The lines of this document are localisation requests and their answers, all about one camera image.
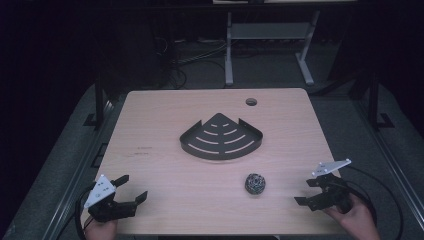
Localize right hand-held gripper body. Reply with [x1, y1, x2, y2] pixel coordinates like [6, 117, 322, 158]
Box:
[305, 158, 354, 215]

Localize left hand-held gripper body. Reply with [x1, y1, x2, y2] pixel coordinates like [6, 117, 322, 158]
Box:
[83, 173, 138, 223]

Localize person's left hand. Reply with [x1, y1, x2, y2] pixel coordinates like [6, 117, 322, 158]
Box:
[82, 215, 119, 240]

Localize person's right hand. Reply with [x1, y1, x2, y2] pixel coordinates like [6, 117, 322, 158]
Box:
[323, 192, 382, 240]

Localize steel wool scrubber ball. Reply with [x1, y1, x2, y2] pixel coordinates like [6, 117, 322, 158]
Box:
[244, 172, 267, 196]

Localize black metal corner shelf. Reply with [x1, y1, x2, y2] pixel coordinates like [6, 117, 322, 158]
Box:
[179, 112, 264, 162]

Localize aluminium frame rail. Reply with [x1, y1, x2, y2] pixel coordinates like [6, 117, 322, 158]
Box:
[351, 99, 424, 231]
[41, 99, 116, 240]

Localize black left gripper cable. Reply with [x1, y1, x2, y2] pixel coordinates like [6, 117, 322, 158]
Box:
[74, 184, 98, 240]

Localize thick black right gripper cable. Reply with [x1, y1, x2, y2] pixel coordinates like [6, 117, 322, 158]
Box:
[333, 178, 379, 225]

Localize thin black right gripper cable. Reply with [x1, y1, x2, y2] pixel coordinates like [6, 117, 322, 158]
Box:
[343, 165, 405, 240]

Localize black metal post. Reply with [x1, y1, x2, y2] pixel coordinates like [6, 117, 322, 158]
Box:
[367, 73, 396, 130]
[82, 74, 106, 128]

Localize bundle of floor cables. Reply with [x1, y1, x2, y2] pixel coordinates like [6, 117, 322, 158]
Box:
[154, 36, 231, 90]

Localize white metal desk frame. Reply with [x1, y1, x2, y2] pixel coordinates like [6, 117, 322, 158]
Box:
[224, 9, 322, 87]

